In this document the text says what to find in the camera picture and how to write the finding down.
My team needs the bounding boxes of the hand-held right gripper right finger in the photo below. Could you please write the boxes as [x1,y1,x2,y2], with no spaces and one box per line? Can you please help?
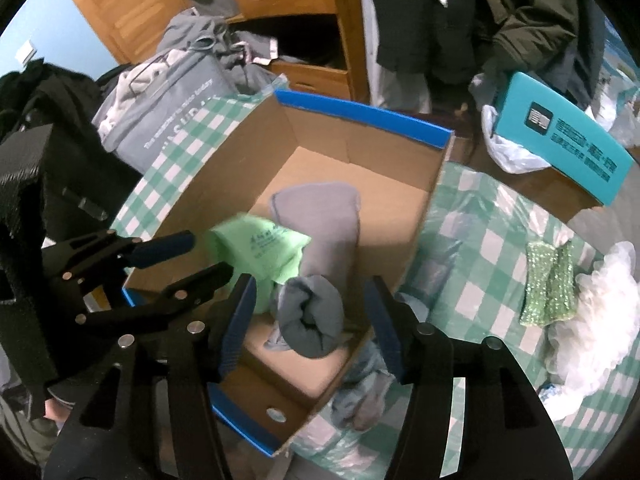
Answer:
[364,275,573,480]

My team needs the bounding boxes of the blue white plastic sack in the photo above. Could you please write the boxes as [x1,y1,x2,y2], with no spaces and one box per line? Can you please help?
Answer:
[600,25,640,146]

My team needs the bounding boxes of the white hanging shirt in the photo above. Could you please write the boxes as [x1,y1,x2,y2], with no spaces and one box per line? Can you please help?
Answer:
[357,0,382,106]

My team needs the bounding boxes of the grey hoodie pile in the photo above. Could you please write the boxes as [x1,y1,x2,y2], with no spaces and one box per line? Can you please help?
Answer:
[157,10,281,96]

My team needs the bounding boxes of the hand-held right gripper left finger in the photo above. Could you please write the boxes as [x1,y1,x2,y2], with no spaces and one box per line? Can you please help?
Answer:
[50,272,258,480]

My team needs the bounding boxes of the green glitter scouring cloth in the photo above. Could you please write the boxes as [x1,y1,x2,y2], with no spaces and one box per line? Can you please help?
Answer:
[519,241,582,329]

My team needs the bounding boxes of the person's left hand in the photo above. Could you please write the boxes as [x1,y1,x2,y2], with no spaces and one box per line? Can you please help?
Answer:
[44,397,76,423]

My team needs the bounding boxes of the olive green hanging jacket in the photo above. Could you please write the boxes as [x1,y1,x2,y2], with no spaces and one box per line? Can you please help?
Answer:
[470,0,593,83]

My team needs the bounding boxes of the black bag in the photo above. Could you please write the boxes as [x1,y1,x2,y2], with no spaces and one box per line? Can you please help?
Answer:
[0,57,143,241]

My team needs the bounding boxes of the light grey hanging garment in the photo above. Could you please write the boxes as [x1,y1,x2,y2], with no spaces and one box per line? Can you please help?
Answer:
[377,62,433,115]

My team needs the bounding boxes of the teal cardboard box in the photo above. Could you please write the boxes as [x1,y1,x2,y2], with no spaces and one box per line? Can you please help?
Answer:
[492,71,635,206]

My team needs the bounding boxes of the grey printed tote bag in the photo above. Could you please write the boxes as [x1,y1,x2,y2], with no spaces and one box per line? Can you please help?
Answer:
[92,47,281,176]

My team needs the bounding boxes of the thin white plastic bag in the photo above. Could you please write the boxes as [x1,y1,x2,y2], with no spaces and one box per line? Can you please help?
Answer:
[481,105,551,173]

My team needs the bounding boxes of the blue cardboard box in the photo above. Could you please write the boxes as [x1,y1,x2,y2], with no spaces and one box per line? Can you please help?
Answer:
[122,89,456,458]

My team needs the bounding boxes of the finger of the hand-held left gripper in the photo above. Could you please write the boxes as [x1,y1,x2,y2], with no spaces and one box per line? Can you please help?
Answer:
[75,264,235,331]
[42,230,196,282]

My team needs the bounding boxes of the translucent white plastic bag bunch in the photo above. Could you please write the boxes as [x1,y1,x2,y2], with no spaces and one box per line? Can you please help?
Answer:
[547,241,640,391]

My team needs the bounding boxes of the green plastic bag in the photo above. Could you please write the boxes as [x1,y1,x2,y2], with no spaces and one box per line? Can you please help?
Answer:
[205,214,312,293]

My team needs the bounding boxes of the blue grey hanging coat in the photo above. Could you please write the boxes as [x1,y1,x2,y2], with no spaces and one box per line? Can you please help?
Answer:
[570,0,608,111]

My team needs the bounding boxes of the green white checked tablecloth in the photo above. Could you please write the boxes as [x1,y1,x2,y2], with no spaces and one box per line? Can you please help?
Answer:
[107,92,640,480]

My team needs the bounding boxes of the grey socks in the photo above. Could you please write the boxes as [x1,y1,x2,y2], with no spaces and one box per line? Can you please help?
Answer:
[262,275,346,360]

